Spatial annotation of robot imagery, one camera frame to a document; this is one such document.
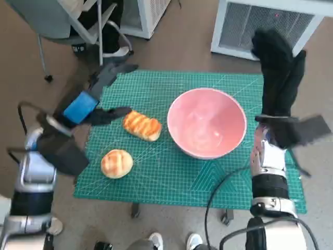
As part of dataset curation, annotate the black knitted gloved right hand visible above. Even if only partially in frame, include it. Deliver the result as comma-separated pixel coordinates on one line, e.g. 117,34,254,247
251,28,308,119

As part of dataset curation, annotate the pink bowl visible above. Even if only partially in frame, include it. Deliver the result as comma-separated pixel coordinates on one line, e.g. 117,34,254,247
166,87,247,160

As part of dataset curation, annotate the long toy bread loaf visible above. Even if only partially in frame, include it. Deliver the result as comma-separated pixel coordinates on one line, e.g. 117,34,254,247
122,110,162,142

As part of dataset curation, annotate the round toy bread bun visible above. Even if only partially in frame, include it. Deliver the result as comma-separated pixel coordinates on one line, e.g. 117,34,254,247
100,149,134,179

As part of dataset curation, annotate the white air purifier with grille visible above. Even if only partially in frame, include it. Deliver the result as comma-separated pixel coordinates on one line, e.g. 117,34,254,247
210,0,326,62

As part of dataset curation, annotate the white mesh cabinet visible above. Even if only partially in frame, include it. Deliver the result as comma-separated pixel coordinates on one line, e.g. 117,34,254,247
119,0,172,40

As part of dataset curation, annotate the green cutting mat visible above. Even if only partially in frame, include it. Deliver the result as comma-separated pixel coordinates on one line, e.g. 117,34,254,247
73,69,307,215

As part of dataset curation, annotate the person seated on chair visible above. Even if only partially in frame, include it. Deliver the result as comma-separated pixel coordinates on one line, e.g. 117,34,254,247
70,0,131,58

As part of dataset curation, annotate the person with white shoes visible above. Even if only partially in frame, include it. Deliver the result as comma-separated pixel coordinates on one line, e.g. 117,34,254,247
124,232,209,250

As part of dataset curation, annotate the grey office chair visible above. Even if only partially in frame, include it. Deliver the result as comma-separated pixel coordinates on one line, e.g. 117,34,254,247
5,0,135,82

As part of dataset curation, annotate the small black device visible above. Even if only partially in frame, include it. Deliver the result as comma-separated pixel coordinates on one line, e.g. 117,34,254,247
94,241,113,250

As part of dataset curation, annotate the person with red-marked shoe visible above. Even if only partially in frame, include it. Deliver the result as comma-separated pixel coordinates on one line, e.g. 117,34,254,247
47,217,64,236

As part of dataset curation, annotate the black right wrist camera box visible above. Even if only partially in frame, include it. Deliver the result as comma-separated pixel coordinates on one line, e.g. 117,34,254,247
277,114,330,151

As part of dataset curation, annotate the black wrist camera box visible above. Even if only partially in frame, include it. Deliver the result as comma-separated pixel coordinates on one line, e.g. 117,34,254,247
277,114,330,151
37,116,89,181

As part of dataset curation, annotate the long black robot cable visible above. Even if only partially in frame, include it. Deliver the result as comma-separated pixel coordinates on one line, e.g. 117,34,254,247
204,166,261,250

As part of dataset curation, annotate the short black robot cable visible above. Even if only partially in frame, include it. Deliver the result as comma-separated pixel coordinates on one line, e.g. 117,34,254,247
219,226,261,250

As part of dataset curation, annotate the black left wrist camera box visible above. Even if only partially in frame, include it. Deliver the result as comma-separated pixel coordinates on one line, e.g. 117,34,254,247
37,116,89,181

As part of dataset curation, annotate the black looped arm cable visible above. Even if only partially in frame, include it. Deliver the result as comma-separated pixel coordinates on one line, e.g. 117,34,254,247
17,101,53,134

